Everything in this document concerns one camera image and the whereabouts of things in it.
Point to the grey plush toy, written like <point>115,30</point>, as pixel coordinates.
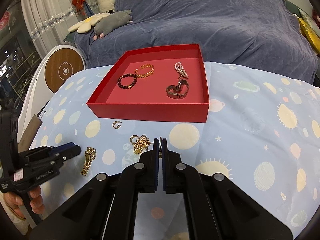
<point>112,21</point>

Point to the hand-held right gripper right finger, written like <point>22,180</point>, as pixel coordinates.
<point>163,177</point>

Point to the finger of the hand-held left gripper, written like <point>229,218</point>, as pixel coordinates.
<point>71,152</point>
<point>62,147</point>

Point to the small hoop earring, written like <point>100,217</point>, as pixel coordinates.
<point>114,126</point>

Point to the gold cushion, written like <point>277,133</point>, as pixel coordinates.
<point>310,32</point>

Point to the light blue printed tablecloth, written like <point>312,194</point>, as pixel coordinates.
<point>250,155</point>

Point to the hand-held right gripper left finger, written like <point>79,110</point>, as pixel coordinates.
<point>156,177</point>

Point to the grey cushion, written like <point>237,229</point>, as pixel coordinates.
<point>306,15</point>

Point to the white appliance with wooden disc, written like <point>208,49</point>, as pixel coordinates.
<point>63,70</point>

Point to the grey-blue blanket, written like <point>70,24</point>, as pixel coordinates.
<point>212,25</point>

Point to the red cardboard box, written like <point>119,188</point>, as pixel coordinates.
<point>150,112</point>

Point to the red bow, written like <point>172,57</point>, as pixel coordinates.
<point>78,2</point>

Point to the person's left hand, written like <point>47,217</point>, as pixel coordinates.
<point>36,202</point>

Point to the brown cardboard piece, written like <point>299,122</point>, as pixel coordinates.
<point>32,130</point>

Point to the white sheer curtain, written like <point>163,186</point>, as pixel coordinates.
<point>47,30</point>

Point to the flower-shaped cushion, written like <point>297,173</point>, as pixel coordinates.
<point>85,23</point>

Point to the gold beaded ornament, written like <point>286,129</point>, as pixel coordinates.
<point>141,143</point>

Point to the green sofa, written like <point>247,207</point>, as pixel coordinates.
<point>291,7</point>

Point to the gold watch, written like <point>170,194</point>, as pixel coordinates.
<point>87,163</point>

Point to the silver watch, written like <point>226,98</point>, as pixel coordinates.
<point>175,95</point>

